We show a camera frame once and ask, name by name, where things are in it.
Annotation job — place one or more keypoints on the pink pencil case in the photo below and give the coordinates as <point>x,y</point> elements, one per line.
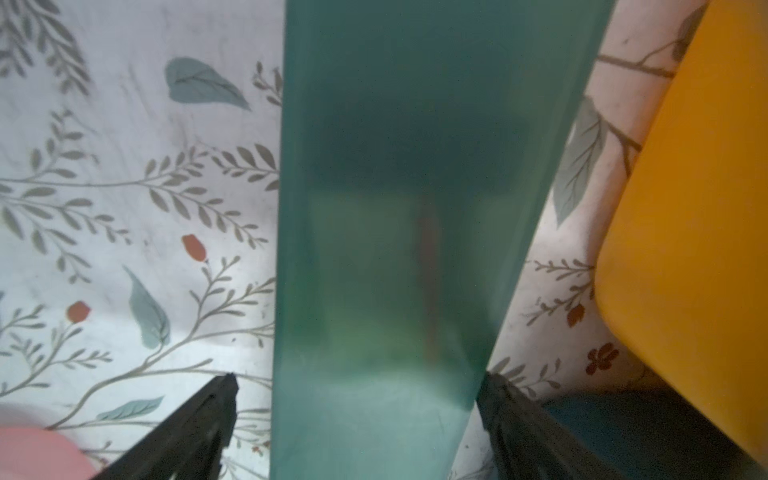
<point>34,453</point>

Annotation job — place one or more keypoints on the yellow storage box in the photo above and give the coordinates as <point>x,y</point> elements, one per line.
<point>681,277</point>

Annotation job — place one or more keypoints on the teal storage box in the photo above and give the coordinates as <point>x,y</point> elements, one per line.
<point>652,435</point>

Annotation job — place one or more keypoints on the floral table mat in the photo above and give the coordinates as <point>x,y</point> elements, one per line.
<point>139,181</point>

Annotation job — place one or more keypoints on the green pencil case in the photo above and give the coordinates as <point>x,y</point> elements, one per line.
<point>419,143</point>

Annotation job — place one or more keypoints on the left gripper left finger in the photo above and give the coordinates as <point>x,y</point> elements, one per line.
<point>189,443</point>

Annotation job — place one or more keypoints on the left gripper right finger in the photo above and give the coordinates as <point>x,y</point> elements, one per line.
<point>571,438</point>

